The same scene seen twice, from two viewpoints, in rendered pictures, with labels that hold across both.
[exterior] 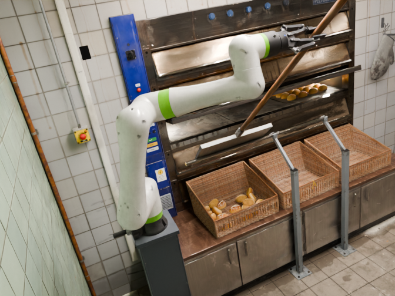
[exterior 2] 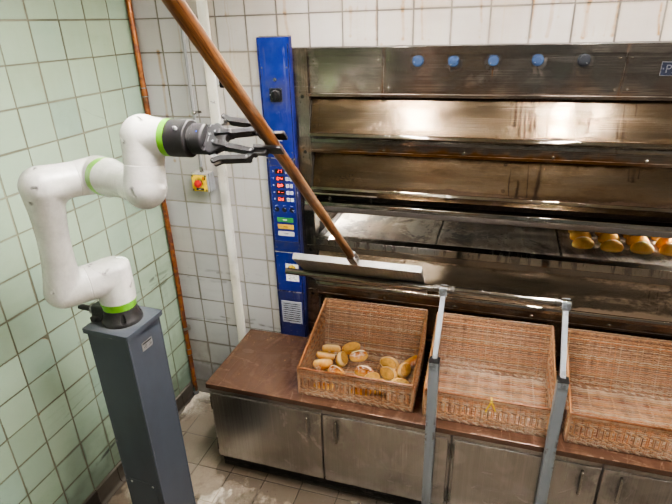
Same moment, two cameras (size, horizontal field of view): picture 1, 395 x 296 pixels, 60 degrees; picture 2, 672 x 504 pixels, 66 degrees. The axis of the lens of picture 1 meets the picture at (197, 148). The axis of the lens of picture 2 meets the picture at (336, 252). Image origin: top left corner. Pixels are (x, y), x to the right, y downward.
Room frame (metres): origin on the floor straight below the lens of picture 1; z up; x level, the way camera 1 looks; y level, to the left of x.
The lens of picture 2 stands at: (0.54, -1.42, 2.21)
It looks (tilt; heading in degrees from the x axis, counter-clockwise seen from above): 24 degrees down; 38
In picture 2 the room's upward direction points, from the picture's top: 2 degrees counter-clockwise
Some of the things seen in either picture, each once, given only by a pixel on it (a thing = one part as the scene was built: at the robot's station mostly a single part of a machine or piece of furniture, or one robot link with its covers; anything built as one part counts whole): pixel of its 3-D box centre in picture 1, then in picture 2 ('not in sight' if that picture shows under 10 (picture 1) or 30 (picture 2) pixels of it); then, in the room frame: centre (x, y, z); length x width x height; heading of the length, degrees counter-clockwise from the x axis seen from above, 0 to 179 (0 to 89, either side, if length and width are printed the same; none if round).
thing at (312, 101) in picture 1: (266, 116); (495, 256); (2.77, -0.63, 1.16); 1.80 x 0.06 x 0.04; 110
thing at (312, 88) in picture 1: (290, 88); (617, 225); (3.36, -1.04, 1.21); 0.61 x 0.48 x 0.06; 20
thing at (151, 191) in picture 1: (144, 200); (111, 283); (1.36, 0.28, 1.36); 0.16 x 0.13 x 0.19; 167
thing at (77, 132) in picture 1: (81, 134); (202, 181); (2.20, 0.75, 1.46); 0.10 x 0.07 x 0.10; 110
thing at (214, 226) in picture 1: (231, 196); (365, 350); (2.30, -0.20, 0.72); 0.56 x 0.49 x 0.28; 111
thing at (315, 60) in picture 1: (264, 73); (503, 180); (2.75, -0.64, 1.54); 1.79 x 0.11 x 0.19; 110
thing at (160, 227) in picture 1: (140, 225); (109, 309); (1.36, 0.33, 1.23); 0.26 x 0.15 x 0.06; 107
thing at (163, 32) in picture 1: (257, 14); (515, 71); (2.77, -0.63, 1.99); 1.80 x 0.08 x 0.21; 110
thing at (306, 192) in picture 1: (292, 172); (489, 369); (2.51, -0.76, 0.72); 0.56 x 0.49 x 0.28; 111
